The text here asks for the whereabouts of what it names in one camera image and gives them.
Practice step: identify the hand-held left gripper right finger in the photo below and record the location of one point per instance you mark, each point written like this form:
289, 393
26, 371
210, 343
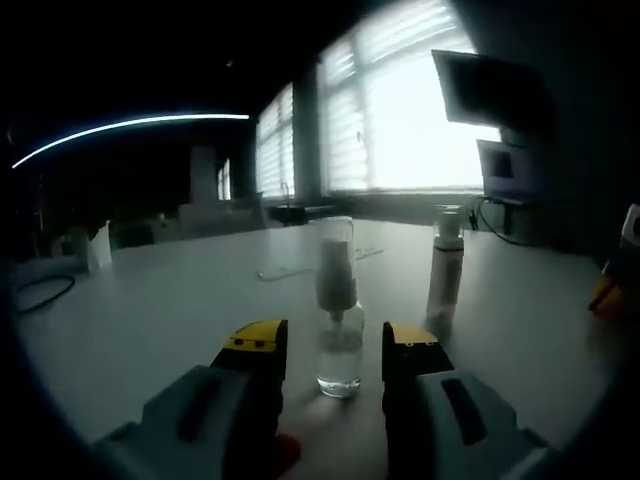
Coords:
435, 430

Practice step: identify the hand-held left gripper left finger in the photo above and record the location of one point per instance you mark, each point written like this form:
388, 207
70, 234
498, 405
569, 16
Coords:
215, 405

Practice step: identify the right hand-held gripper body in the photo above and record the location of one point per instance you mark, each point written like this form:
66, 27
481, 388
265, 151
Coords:
632, 225

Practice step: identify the clear pump bottle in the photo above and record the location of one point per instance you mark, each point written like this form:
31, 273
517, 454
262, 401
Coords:
340, 370

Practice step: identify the white pump bottle red label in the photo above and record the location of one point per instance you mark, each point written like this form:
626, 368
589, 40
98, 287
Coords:
444, 285

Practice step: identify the wide clear bottle cover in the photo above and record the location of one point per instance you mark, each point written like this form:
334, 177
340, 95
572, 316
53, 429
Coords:
450, 220

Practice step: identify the black laptop stand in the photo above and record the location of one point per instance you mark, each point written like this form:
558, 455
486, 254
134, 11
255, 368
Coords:
507, 210

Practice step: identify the open laptop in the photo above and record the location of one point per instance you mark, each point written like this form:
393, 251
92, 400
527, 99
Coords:
510, 170

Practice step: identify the white pillar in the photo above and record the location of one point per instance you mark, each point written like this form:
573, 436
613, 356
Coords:
202, 175

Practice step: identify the curved ceiling light strip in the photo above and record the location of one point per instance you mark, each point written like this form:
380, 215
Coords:
125, 125

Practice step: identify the black wall monitor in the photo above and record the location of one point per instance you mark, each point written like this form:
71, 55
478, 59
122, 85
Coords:
495, 90

